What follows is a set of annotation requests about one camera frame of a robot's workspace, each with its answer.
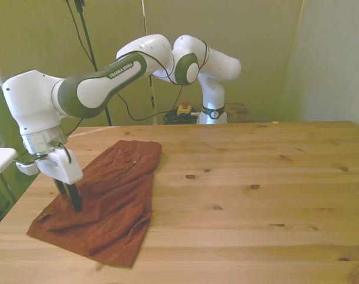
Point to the brown wooden robot pedestal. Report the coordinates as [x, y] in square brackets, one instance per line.
[238, 112]

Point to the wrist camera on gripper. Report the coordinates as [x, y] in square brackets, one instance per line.
[27, 168]

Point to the black tripod stand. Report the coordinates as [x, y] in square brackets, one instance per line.
[87, 35]

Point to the rust red shorts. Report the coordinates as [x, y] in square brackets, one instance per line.
[114, 207]

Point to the yellow emergency stop button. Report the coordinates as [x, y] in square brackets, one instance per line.
[184, 110]

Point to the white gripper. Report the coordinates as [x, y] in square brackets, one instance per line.
[64, 168]

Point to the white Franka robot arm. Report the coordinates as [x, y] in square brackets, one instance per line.
[87, 91]

